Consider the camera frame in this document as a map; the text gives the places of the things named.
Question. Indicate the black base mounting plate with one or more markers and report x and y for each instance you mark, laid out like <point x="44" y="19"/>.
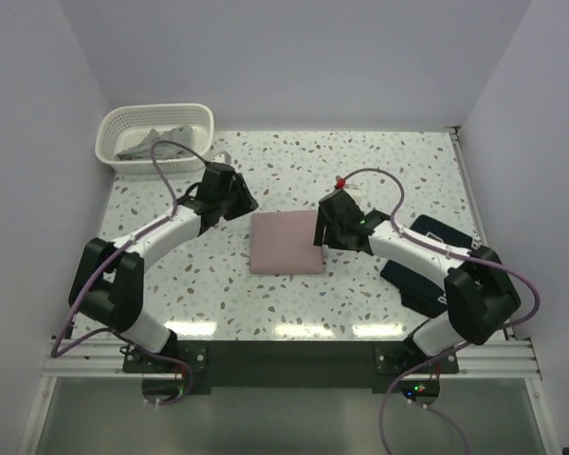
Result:
<point x="369" y="365"/>

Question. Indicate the aluminium frame rail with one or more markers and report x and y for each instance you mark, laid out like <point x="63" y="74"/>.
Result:
<point x="499" y="359"/>

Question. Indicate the grey tank top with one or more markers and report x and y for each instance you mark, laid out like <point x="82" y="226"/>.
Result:
<point x="181" y="134"/>

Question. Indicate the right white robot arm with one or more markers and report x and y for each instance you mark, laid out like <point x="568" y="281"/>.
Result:
<point x="480" y="297"/>

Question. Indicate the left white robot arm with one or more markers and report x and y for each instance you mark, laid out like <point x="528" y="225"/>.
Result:
<point x="109" y="283"/>

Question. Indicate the navy lettered tank top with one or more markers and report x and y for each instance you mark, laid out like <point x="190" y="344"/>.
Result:
<point x="417" y="292"/>

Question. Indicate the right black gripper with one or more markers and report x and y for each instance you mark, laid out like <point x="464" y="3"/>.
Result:
<point x="319" y="239"/>

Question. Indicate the white plastic basket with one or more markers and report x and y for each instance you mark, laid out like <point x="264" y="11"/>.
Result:
<point x="127" y="126"/>

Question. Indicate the pink tank top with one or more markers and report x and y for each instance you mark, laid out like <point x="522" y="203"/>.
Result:
<point x="282" y="243"/>

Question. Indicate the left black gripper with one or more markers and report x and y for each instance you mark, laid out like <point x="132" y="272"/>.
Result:
<point x="247" y="202"/>

